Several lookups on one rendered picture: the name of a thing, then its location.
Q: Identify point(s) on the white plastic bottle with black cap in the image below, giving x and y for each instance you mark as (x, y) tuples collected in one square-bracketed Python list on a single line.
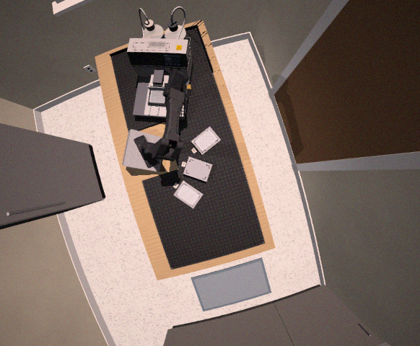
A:
[(153, 31), (173, 30)]

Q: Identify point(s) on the light grey machine housing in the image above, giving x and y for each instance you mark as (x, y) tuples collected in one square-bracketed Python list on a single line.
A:
[(156, 56)]

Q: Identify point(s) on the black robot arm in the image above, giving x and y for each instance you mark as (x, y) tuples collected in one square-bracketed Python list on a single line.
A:
[(174, 99)]

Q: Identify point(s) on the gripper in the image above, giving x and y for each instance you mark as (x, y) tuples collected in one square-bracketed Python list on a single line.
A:
[(188, 87)]

